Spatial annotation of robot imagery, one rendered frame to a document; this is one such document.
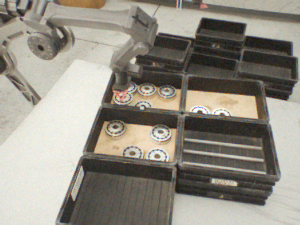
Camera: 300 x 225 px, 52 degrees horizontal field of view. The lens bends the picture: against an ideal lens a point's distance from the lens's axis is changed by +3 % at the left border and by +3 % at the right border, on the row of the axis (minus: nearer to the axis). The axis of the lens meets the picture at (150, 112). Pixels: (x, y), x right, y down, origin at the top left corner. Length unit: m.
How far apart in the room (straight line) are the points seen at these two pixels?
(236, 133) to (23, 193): 1.02
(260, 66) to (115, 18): 1.78
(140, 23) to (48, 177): 0.90
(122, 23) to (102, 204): 0.71
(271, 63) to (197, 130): 1.26
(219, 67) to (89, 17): 1.80
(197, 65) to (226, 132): 1.24
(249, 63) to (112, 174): 1.61
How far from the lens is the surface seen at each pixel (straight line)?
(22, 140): 1.73
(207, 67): 2.65
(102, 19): 0.98
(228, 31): 2.92
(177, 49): 2.62
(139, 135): 1.45
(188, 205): 1.41
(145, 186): 1.30
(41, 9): 1.13
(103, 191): 1.30
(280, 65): 2.61
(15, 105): 3.03
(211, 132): 1.50
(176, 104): 1.61
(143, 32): 0.95
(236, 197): 1.44
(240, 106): 1.66
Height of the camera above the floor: 1.95
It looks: 46 degrees down
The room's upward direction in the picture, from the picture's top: straight up
